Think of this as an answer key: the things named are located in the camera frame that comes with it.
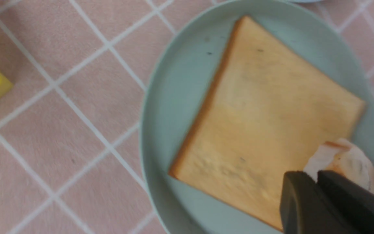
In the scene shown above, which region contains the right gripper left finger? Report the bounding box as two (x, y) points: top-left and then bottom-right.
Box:
(280, 171), (360, 234)

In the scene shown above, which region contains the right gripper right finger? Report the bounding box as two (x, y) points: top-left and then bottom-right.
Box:
(317, 171), (374, 234)

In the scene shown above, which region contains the fried egg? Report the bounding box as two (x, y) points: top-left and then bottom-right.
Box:
(303, 139), (374, 194)

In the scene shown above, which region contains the toast slice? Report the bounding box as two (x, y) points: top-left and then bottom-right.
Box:
(168, 15), (366, 231)

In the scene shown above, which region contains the green center plate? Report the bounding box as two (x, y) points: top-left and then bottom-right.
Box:
(139, 0), (374, 234)

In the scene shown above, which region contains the grey egg plate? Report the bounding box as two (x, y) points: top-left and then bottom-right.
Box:
(287, 0), (322, 3)

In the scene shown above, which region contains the pink checkered tablecloth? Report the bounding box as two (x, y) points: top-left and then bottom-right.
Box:
(0, 0), (374, 234)

